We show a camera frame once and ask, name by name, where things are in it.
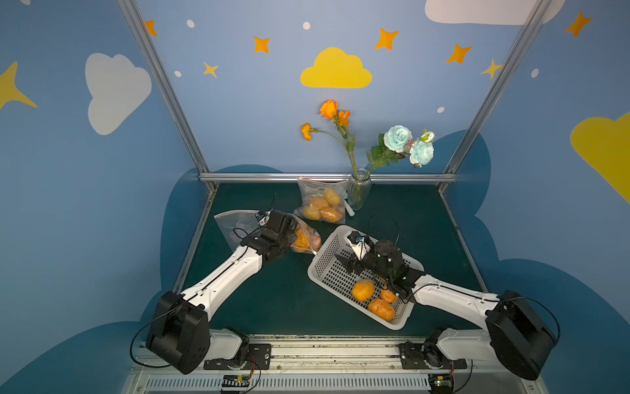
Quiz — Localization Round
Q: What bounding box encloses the controller board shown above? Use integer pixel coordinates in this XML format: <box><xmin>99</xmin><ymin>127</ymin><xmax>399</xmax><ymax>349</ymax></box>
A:
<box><xmin>221</xmin><ymin>375</ymin><xmax>250</xmax><ymax>392</ymax></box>
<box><xmin>428</xmin><ymin>374</ymin><xmax>454</xmax><ymax>394</ymax></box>

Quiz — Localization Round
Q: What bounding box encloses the right aluminium frame post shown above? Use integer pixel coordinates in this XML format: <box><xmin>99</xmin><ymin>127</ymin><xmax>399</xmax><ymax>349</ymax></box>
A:
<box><xmin>438</xmin><ymin>0</ymin><xmax>552</xmax><ymax>195</ymax></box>

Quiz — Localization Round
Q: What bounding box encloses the aluminium frame post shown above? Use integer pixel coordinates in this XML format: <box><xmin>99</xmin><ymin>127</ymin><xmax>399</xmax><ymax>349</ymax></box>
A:
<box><xmin>117</xmin><ymin>0</ymin><xmax>209</xmax><ymax>177</ymax></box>
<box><xmin>438</xmin><ymin>0</ymin><xmax>552</xmax><ymax>195</ymax></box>

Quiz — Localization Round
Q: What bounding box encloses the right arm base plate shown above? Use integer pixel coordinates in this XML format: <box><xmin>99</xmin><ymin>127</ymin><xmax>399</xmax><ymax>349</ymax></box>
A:
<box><xmin>398</xmin><ymin>341</ymin><xmax>469</xmax><ymax>370</ymax></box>

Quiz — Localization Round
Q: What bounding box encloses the left aluminium frame post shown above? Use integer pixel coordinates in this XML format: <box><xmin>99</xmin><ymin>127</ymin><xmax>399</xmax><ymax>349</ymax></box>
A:
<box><xmin>117</xmin><ymin>0</ymin><xmax>209</xmax><ymax>177</ymax></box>

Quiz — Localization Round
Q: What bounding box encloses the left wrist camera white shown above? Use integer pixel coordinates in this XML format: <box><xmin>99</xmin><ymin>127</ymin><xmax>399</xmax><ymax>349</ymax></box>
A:
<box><xmin>255</xmin><ymin>210</ymin><xmax>270</xmax><ymax>227</ymax></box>

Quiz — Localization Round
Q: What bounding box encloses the white perforated plastic basket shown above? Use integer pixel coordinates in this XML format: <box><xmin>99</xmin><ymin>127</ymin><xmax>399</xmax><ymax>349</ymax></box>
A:
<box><xmin>308</xmin><ymin>225</ymin><xmax>413</xmax><ymax>331</ymax></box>

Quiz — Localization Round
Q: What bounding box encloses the light blue toy trowel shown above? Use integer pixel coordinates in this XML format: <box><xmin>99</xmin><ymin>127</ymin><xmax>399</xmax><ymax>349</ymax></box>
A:
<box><xmin>343</xmin><ymin>200</ymin><xmax>355</xmax><ymax>217</ymax></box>

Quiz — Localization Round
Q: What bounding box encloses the orange artificial flower stem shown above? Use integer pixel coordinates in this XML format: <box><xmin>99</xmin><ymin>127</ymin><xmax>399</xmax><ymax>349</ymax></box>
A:
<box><xmin>300</xmin><ymin>99</ymin><xmax>358</xmax><ymax>176</ymax></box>

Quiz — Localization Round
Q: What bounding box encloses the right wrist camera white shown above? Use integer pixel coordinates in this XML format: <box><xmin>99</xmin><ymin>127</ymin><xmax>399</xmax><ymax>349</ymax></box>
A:
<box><xmin>346</xmin><ymin>230</ymin><xmax>373</xmax><ymax>261</ymax></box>

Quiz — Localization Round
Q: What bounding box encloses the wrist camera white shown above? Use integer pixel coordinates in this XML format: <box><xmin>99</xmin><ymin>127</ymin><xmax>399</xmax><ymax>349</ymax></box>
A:
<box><xmin>346</xmin><ymin>230</ymin><xmax>373</xmax><ymax>261</ymax></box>
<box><xmin>255</xmin><ymin>210</ymin><xmax>270</xmax><ymax>227</ymax></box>

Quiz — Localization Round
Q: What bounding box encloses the ribbed glass vase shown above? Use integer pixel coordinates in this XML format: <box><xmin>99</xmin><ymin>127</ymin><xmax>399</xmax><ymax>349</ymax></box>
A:
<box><xmin>347</xmin><ymin>168</ymin><xmax>372</xmax><ymax>211</ymax></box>

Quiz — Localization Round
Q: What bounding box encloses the front aluminium rail bed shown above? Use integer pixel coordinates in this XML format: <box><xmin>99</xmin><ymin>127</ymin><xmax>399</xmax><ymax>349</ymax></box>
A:
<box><xmin>122</xmin><ymin>335</ymin><xmax>548</xmax><ymax>393</ymax></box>

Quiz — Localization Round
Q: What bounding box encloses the wrinkled orange potato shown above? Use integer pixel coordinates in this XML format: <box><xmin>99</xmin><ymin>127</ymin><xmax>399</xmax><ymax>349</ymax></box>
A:
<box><xmin>381</xmin><ymin>289</ymin><xmax>399</xmax><ymax>304</ymax></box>
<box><xmin>368</xmin><ymin>299</ymin><xmax>396</xmax><ymax>322</ymax></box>

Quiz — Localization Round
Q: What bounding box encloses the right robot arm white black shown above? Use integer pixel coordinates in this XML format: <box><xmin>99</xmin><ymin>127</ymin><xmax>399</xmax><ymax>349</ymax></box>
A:
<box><xmin>340</xmin><ymin>231</ymin><xmax>560</xmax><ymax>381</ymax></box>

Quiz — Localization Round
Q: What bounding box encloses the spare clear zipper bag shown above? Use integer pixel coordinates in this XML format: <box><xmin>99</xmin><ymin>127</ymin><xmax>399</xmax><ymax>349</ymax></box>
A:
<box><xmin>290</xmin><ymin>215</ymin><xmax>322</xmax><ymax>255</ymax></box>

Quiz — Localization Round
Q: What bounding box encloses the left controller board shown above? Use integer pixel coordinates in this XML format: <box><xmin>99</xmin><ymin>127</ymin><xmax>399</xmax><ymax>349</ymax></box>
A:
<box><xmin>221</xmin><ymin>375</ymin><xmax>250</xmax><ymax>392</ymax></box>

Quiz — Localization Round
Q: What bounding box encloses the aluminium back frame rail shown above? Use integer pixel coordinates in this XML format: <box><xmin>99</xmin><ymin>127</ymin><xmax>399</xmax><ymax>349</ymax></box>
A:
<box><xmin>199</xmin><ymin>172</ymin><xmax>457</xmax><ymax>184</ymax></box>

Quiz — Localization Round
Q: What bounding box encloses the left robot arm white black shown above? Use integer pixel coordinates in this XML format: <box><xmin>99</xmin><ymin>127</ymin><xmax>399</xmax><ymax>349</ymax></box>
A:
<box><xmin>146</xmin><ymin>210</ymin><xmax>299</xmax><ymax>374</ymax></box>

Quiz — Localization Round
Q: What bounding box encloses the clear zipper bag pink zipper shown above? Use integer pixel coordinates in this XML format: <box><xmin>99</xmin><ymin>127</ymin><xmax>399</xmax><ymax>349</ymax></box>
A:
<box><xmin>294</xmin><ymin>177</ymin><xmax>347</xmax><ymax>224</ymax></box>

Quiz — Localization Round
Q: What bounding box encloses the yellow green potato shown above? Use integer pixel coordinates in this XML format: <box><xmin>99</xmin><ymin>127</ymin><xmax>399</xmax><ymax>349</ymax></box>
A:
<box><xmin>323</xmin><ymin>188</ymin><xmax>341</xmax><ymax>206</ymax></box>

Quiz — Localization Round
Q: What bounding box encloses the mint artificial rose stem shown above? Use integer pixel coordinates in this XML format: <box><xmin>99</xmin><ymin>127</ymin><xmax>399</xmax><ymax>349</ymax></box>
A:
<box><xmin>367</xmin><ymin>125</ymin><xmax>436</xmax><ymax>174</ymax></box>

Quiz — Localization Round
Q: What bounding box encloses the right controller board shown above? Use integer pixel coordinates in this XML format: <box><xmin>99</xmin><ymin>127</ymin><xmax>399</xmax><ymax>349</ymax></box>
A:
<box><xmin>428</xmin><ymin>374</ymin><xmax>454</xmax><ymax>394</ymax></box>

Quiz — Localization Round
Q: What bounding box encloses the wrinkled orange potato bottom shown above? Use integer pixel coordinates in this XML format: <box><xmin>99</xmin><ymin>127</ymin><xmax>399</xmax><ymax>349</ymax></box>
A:
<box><xmin>368</xmin><ymin>299</ymin><xmax>396</xmax><ymax>322</ymax></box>

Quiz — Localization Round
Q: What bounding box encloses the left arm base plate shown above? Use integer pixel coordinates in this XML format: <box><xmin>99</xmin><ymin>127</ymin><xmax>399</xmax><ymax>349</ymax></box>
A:
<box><xmin>203</xmin><ymin>343</ymin><xmax>272</xmax><ymax>370</ymax></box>

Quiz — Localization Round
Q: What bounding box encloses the large orange potato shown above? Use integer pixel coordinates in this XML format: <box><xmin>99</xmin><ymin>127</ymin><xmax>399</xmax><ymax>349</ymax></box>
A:
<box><xmin>309</xmin><ymin>197</ymin><xmax>330</xmax><ymax>210</ymax></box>

